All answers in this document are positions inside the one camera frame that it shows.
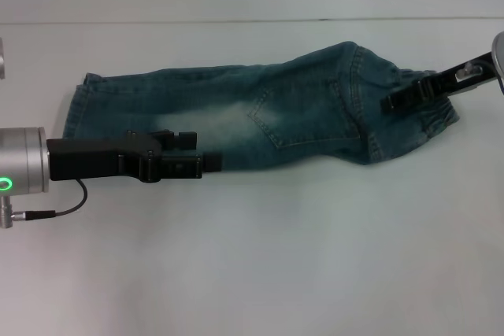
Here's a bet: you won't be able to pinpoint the thin dark cable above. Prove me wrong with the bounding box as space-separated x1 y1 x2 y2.
11 179 88 219

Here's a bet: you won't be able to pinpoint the blue denim shorts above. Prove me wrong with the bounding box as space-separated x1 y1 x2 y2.
61 39 461 174

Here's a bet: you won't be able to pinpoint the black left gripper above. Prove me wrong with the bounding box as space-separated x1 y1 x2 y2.
46 129 224 184

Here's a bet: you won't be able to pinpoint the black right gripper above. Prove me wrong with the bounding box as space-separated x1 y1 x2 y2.
380 50 498 113

